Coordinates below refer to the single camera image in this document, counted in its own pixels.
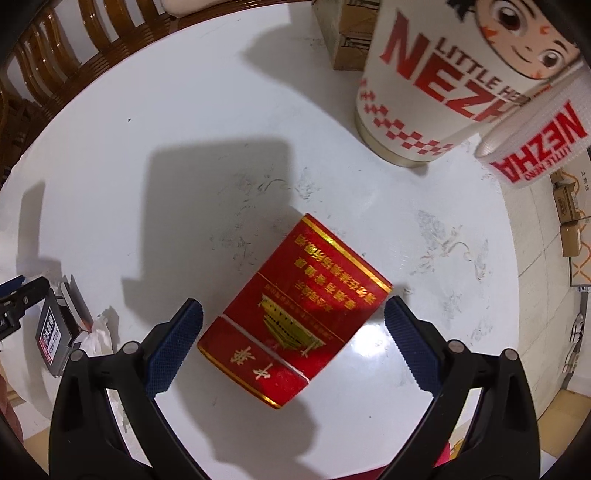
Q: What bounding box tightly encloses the small brown cardboard box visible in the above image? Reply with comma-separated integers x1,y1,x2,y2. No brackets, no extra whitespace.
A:
311,0,382,71

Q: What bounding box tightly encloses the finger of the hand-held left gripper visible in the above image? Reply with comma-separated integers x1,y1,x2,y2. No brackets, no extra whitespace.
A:
0,277,49,342
0,276,26,298

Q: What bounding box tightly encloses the pile of cardboard boxes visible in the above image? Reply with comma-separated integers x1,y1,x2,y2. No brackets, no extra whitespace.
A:
551,168,591,289

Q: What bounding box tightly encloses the wooden sofa bench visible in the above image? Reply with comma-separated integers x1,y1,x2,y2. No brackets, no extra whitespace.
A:
0,0,259,195

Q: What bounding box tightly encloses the person's right leg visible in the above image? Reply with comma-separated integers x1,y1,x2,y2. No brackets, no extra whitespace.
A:
436,436,465,480

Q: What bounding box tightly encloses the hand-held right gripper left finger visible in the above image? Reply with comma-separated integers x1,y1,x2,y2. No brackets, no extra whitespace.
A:
48,298,208,480

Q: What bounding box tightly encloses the white cartoon print bottle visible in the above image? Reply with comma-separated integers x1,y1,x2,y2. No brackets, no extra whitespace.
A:
355,0,591,190

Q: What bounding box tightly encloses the red cigarette pack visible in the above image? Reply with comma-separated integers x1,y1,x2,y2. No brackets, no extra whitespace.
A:
197,213,394,410

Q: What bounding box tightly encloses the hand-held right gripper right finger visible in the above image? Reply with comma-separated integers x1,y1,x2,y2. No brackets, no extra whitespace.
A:
379,298,542,480

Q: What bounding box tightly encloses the white tissue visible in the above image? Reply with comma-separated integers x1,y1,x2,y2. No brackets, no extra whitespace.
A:
69,314,131,430

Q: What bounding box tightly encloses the black small box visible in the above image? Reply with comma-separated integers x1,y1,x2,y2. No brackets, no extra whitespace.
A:
36,274,95,378

